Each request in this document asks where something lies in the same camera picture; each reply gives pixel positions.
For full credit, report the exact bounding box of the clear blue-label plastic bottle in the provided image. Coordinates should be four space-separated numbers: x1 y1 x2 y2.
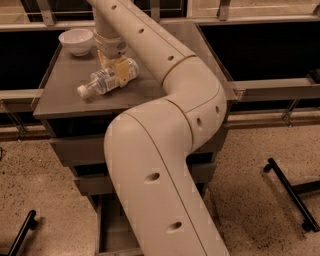
77 58 139 99

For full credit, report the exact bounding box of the white ceramic bowl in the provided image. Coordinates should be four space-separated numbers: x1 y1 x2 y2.
58 28 93 56

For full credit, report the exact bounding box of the bottom grey open drawer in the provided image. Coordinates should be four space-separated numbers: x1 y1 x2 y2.
95 183 214 256

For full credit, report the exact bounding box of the top grey drawer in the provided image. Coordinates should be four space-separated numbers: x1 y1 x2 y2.
50 127 227 167

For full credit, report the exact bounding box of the black base leg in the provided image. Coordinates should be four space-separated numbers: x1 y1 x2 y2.
264 158 320 232
6 210 37 256

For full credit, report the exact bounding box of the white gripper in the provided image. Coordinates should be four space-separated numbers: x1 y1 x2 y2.
93 30 129 87

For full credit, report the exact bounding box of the black base leg right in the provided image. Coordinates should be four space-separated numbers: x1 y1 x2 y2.
264 158 320 232

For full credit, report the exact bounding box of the black base leg left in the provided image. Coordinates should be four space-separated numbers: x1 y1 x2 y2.
6 210 37 256

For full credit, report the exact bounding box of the grey drawer cabinet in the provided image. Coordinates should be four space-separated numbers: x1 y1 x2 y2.
33 21 238 256

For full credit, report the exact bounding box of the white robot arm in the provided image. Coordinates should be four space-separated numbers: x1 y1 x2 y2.
88 0 229 256

